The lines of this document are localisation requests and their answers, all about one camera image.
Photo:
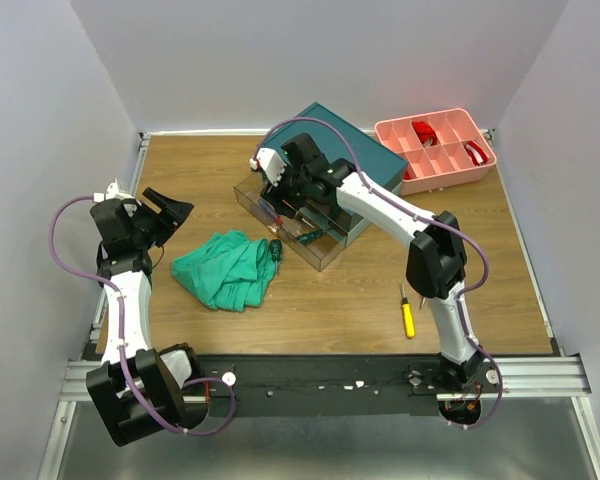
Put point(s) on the red white item in tray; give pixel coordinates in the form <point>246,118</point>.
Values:
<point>475,153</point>

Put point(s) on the aluminium rail frame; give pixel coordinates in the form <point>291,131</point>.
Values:
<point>518,377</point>

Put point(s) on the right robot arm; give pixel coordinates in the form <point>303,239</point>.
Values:
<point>435,263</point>

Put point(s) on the clear drawer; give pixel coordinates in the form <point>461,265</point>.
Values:
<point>320,253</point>

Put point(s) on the yellow screwdriver middle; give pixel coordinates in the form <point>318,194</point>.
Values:
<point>407,317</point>

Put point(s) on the pink divided organizer tray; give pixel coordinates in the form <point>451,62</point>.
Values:
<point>440,166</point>

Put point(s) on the green long screwdriver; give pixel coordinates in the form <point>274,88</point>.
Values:
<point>309,237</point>

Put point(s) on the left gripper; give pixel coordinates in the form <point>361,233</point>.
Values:
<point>171,216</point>

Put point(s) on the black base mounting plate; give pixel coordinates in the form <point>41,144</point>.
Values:
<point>269,385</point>

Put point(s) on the teal drawer cabinet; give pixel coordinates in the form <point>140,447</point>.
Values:
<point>316,140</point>

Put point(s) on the green cloth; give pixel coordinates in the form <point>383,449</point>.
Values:
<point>229,272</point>

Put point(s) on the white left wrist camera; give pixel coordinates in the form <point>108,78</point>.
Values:
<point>115,191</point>

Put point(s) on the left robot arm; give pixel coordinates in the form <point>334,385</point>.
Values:
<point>137,389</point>

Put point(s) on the green stubby screwdriver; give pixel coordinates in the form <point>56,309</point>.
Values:
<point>275,249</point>

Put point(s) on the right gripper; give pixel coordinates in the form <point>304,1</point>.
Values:
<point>281,195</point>

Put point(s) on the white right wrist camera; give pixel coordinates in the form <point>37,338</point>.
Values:
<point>268,162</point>

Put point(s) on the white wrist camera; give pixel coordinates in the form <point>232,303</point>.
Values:
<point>115,191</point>
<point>268,162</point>

